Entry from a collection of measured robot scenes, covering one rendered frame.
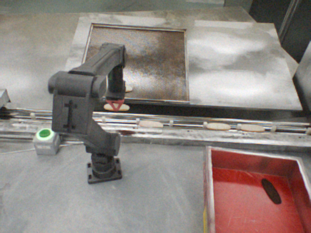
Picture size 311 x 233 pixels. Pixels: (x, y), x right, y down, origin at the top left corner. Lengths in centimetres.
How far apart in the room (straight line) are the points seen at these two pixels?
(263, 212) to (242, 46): 85
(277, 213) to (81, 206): 64
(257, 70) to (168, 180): 72
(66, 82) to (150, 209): 55
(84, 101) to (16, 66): 107
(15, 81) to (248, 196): 114
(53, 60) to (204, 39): 80
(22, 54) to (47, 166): 78
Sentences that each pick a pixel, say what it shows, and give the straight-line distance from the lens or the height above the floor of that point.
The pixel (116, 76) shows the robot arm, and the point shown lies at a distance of 104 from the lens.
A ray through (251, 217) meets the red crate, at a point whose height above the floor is 82.
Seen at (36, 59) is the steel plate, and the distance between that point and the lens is 170.
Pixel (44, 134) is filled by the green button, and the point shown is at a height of 91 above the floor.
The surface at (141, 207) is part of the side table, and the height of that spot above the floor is 82.
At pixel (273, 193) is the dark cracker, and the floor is 83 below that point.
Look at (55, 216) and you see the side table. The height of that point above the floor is 82.
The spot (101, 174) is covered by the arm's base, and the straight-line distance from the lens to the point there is 104.
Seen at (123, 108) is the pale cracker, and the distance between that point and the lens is 116.
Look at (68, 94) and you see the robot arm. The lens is 64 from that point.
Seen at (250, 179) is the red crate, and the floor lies 82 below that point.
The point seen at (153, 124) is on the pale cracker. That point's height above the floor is 86.
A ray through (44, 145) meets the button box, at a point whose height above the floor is 88.
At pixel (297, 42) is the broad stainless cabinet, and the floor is 36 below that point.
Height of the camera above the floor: 171
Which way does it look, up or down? 43 degrees down
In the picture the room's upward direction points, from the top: 4 degrees clockwise
